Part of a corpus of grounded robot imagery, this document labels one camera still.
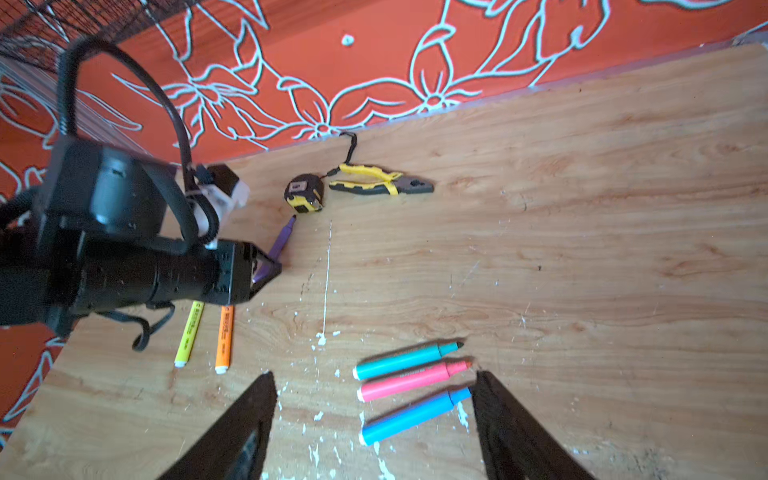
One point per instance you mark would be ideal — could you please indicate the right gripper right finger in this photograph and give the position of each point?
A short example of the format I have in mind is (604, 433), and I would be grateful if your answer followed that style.
(513, 444)

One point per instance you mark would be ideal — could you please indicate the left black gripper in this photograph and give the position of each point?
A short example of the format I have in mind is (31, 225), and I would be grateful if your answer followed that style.
(236, 280)

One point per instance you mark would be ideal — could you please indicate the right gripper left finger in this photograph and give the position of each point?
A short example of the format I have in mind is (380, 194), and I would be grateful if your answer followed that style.
(235, 446)

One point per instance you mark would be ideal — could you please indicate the purple marker pen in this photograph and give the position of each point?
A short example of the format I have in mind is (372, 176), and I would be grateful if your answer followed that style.
(276, 249)

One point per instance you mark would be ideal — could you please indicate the orange marker pen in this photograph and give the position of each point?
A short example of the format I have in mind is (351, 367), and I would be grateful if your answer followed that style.
(224, 341)

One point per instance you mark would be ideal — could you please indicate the blue marker pen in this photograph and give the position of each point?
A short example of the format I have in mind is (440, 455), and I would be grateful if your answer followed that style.
(394, 423)

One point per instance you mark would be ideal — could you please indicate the yellow marker pen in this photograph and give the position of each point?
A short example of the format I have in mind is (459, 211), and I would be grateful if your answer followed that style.
(189, 335)

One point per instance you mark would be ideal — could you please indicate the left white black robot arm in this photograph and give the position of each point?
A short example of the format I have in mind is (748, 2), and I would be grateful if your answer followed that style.
(109, 228)

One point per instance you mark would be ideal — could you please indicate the pink marker pen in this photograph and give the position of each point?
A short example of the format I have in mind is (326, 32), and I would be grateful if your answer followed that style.
(395, 385)

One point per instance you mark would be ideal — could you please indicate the green marker pen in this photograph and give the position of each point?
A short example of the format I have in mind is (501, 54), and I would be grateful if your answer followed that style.
(404, 361)

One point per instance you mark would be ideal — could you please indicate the yellow black tape measure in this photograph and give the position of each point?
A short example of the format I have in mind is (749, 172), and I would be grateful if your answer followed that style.
(305, 193)

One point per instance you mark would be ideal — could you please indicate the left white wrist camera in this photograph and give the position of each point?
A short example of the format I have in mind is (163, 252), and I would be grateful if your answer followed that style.
(225, 191)

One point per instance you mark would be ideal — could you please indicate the black wire wall basket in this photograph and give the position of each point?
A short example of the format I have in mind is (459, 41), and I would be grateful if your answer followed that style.
(35, 33)

